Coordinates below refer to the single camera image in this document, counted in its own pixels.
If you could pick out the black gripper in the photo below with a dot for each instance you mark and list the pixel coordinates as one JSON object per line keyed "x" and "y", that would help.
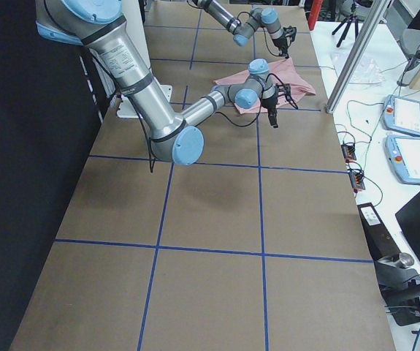
{"x": 281, "y": 44}
{"x": 269, "y": 103}

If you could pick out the pink Snoopy t-shirt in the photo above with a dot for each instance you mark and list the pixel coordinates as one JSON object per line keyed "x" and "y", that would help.
{"x": 285, "y": 70}

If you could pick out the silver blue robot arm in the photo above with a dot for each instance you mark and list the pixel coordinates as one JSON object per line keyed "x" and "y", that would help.
{"x": 172, "y": 136}
{"x": 258, "y": 18}

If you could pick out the red fire extinguisher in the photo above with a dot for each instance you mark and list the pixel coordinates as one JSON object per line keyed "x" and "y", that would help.
{"x": 314, "y": 13}

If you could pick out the upper orange connector block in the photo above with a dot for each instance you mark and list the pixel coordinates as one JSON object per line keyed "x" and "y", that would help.
{"x": 348, "y": 152}

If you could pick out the orange connector block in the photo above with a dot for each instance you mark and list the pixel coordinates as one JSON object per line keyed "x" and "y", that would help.
{"x": 348, "y": 152}
{"x": 357, "y": 180}

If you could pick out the clear plastic bag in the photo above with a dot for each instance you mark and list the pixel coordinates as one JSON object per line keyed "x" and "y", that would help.
{"x": 367, "y": 71}

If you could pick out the lower orange connector block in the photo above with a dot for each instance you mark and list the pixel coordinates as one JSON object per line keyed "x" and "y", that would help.
{"x": 357, "y": 180}

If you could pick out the upper teach pendant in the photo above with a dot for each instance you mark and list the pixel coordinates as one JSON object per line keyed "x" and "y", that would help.
{"x": 401, "y": 114}

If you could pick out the teach pendant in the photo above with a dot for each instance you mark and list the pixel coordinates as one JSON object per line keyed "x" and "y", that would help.
{"x": 403, "y": 153}
{"x": 401, "y": 114}

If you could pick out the lower teach pendant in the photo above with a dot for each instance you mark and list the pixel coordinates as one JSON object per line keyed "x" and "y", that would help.
{"x": 403, "y": 153}

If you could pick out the black power box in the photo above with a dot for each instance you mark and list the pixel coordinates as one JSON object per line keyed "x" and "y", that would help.
{"x": 379, "y": 240}

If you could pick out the black camera tripod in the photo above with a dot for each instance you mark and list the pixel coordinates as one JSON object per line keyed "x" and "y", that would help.
{"x": 351, "y": 19}

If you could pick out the aluminium frame post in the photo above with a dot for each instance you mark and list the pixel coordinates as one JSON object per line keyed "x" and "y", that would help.
{"x": 359, "y": 47}

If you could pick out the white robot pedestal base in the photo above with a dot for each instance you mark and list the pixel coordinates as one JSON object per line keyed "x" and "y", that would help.
{"x": 137, "y": 80}

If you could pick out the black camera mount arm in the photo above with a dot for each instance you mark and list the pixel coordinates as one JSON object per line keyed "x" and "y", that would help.
{"x": 400, "y": 289}

